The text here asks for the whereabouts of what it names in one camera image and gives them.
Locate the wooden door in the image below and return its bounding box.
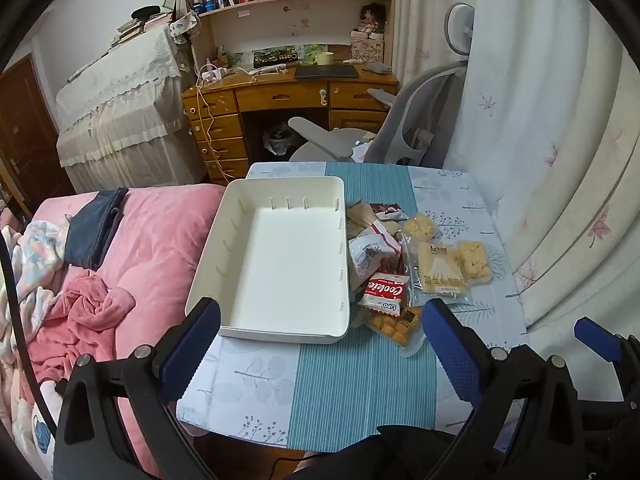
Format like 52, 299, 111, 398
0, 55, 76, 206

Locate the yellow cake packet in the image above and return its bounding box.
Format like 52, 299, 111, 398
457, 241, 493, 283

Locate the dark printed box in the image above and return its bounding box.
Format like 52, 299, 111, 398
252, 47, 306, 68

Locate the trash bag bin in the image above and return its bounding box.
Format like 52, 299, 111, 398
262, 122, 296, 156

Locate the red white cookie packet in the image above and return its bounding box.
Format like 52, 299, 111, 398
359, 272, 411, 318

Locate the white floral blanket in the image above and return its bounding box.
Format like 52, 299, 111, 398
0, 217, 71, 361

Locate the pink fleece blanket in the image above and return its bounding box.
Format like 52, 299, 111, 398
0, 183, 227, 480

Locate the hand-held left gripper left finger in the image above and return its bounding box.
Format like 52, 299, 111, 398
52, 296, 223, 480

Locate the grey office chair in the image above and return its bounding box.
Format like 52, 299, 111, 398
287, 2, 476, 167

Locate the clear packet with red edge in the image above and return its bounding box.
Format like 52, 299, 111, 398
380, 255, 411, 277

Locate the crumpled pink fleece cloth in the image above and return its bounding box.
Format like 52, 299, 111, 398
27, 270, 136, 386

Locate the small yellow cookie packet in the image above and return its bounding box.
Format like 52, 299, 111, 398
401, 213, 440, 241

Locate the floral cloth bag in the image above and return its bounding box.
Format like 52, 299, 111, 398
167, 10, 202, 45

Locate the white power strip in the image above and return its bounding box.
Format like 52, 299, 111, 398
197, 62, 231, 83

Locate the black cable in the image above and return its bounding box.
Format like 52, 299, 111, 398
0, 240, 66, 433

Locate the white plastic tray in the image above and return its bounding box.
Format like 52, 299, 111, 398
185, 176, 352, 345

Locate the stack of books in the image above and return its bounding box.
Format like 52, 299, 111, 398
109, 10, 173, 48

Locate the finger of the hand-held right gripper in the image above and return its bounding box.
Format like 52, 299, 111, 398
574, 316, 640, 391

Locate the white cable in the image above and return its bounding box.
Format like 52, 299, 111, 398
196, 80, 236, 181

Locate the small dark brown packet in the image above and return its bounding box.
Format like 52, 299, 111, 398
371, 202, 408, 222

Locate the wooden bookshelf hutch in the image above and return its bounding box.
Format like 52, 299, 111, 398
177, 0, 396, 68

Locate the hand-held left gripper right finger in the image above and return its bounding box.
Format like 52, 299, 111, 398
421, 297, 588, 480

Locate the wooden desk with drawers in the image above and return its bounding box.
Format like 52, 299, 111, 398
181, 67, 401, 184

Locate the navy blue cloth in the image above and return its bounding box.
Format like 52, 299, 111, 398
64, 187, 130, 271

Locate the white floral curtain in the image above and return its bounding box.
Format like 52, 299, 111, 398
390, 0, 640, 341

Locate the black laptop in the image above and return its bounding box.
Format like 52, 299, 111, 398
293, 64, 360, 81

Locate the clear bag of yellow crackers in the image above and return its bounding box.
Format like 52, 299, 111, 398
362, 305, 426, 358

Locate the clear packet of pale pastry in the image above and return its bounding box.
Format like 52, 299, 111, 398
402, 240, 476, 306

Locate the brown haired doll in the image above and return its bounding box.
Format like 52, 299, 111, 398
352, 2, 388, 36

